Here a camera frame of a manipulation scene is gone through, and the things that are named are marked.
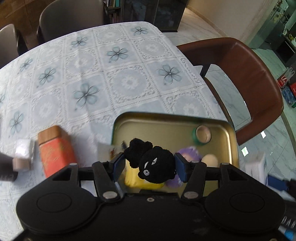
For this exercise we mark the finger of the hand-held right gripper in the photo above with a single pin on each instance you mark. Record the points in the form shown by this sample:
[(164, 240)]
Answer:
[(288, 228)]

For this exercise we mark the yellow soft object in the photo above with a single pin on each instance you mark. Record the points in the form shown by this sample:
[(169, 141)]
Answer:
[(131, 179)]

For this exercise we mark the white tissue stack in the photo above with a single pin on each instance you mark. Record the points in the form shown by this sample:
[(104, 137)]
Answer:
[(256, 166)]

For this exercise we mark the brown leather chair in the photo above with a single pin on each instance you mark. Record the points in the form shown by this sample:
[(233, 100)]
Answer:
[(252, 76)]

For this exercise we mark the dark glass cabinet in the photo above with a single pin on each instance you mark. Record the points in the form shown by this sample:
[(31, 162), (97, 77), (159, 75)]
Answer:
[(155, 12)]

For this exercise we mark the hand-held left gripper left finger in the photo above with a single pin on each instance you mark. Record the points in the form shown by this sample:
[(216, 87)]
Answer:
[(118, 167)]

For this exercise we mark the red bag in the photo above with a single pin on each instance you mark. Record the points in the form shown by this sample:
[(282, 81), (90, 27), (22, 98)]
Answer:
[(285, 80)]

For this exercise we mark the beige sponge egg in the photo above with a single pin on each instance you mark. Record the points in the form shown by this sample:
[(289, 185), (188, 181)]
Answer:
[(209, 160)]

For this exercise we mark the beige block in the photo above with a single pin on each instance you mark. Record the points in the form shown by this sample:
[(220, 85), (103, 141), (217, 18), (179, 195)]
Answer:
[(22, 164)]

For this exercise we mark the green tape roll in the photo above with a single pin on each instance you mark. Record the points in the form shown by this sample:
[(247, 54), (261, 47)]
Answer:
[(203, 134)]

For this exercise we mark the purple plush toy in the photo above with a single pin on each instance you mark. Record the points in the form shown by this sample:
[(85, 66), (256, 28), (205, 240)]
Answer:
[(192, 154)]

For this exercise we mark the grey chair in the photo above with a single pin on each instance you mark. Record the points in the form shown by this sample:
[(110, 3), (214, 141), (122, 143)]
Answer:
[(69, 19), (8, 44)]

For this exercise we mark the black plush toy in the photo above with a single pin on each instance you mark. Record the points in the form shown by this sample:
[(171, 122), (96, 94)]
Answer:
[(152, 166)]

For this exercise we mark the white plastic packet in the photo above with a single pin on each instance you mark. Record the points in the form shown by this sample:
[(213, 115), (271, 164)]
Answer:
[(24, 148)]

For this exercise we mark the floral lace tablecloth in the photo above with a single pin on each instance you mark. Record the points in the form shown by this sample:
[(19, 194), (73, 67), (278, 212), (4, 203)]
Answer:
[(92, 92)]

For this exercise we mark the orange tin with wooden lid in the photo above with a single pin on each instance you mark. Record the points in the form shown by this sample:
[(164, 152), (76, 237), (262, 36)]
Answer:
[(56, 154)]

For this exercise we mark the gold metal tray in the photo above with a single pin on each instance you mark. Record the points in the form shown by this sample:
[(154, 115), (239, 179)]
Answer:
[(161, 129)]

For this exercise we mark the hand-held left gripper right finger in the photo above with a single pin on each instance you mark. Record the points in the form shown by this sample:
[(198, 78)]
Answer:
[(182, 167)]

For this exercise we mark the dark blurred object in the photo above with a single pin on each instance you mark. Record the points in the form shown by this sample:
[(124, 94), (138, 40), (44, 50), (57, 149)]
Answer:
[(7, 168)]

